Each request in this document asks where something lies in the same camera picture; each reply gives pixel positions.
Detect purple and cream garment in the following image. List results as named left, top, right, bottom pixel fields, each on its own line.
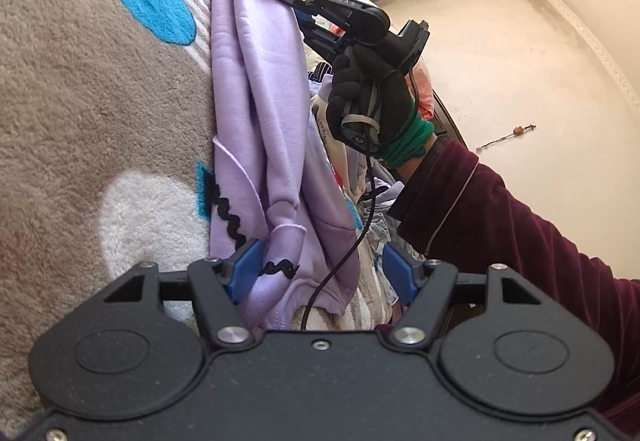
left=306, top=66, right=363, bottom=204

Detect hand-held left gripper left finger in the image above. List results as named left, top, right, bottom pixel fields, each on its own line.
left=102, top=239, right=265, bottom=351

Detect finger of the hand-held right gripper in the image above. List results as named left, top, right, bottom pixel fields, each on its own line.
left=297, top=16, right=351, bottom=68
left=274, top=0, right=332, bottom=14

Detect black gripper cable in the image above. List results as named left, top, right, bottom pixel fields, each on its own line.
left=301, top=66, right=422, bottom=333

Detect grey crumpled clothes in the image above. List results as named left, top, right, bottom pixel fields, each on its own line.
left=356, top=173, right=418, bottom=319

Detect dark wooden bed frame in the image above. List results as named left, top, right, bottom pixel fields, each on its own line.
left=429, top=90, right=467, bottom=142

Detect cartoon mouse printed blanket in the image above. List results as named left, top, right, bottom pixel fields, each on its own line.
left=0, top=0, right=281, bottom=422

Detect person's right forearm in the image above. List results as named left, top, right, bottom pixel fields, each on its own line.
left=372, top=111, right=640, bottom=437

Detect purple sweatshirt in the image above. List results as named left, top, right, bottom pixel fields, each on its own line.
left=207, top=0, right=364, bottom=333

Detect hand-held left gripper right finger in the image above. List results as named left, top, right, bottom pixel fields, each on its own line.
left=382, top=243, right=544, bottom=351

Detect person's right hand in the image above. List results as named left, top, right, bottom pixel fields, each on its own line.
left=327, top=45, right=417, bottom=158

